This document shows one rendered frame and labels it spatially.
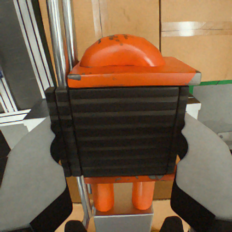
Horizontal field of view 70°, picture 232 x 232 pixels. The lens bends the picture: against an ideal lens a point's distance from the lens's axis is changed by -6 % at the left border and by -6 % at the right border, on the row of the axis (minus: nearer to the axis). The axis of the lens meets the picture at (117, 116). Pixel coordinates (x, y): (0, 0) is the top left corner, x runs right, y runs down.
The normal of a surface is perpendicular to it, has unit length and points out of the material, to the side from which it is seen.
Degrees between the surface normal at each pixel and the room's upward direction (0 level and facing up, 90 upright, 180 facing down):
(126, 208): 90
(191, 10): 0
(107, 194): 26
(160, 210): 0
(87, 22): 0
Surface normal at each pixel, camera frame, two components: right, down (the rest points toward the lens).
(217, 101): 0.04, 0.48
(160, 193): -0.02, -0.88
